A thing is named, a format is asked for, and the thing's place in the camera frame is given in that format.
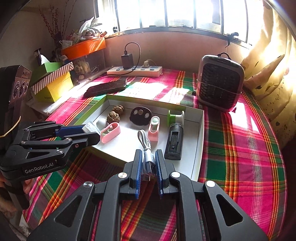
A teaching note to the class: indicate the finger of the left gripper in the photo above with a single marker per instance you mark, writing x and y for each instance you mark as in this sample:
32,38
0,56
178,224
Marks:
35,153
44,130

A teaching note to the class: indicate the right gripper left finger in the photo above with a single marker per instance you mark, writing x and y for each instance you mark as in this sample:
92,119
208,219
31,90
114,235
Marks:
93,207

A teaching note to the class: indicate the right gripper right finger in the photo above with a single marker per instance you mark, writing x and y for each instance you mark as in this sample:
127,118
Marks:
203,210

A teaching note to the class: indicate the pink cable winder clip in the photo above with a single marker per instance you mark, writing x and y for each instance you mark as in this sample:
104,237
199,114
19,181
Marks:
110,132

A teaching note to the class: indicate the large brown walnut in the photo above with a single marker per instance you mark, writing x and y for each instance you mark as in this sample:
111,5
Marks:
113,117

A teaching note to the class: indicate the small brown walnut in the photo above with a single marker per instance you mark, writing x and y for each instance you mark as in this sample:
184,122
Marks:
119,109

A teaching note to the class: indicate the black rectangular battery pack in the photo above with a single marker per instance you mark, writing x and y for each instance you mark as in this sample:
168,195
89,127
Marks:
174,143

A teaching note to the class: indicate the black three-button remote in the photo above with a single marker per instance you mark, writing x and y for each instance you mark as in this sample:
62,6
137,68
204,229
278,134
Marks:
140,116

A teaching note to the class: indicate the pink clip with green pad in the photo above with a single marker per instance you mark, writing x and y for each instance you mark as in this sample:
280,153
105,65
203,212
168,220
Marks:
153,131

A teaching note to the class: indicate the green silver spool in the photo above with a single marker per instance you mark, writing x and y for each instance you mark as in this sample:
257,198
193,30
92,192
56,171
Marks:
175,118

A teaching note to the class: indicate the white round knob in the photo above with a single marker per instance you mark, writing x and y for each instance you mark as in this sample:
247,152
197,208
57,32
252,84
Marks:
101,123

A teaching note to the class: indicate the person's left hand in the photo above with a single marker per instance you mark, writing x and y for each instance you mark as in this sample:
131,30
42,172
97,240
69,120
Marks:
17,181

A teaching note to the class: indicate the yellow box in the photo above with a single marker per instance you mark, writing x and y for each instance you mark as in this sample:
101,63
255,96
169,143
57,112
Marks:
56,89

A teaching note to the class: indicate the green box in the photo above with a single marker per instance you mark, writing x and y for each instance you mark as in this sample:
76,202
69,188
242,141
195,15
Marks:
43,70

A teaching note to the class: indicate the plaid pink green cloth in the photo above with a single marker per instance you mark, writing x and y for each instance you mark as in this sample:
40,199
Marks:
240,153

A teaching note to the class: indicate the green white cardboard tray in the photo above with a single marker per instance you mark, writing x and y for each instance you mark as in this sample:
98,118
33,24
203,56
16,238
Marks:
193,139

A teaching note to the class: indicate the orange box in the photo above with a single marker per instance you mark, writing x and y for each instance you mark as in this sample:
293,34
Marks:
84,48

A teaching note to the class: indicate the black smartphone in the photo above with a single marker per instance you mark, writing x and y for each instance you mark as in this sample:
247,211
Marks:
105,88

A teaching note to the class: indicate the red twig branches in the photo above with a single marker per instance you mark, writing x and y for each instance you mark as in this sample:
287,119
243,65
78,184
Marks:
56,26

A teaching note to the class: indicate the black charger adapter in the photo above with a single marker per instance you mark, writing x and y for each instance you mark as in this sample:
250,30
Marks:
127,61

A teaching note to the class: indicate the small beige plug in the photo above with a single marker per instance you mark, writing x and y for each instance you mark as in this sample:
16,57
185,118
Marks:
148,63

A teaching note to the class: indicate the white power strip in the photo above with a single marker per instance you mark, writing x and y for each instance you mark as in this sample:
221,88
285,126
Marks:
152,71

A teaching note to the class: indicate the small grey fan heater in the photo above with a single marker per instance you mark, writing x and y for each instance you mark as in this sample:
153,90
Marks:
219,81

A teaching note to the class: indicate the cream heart pattern curtain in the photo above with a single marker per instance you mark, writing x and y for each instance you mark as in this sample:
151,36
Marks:
270,71

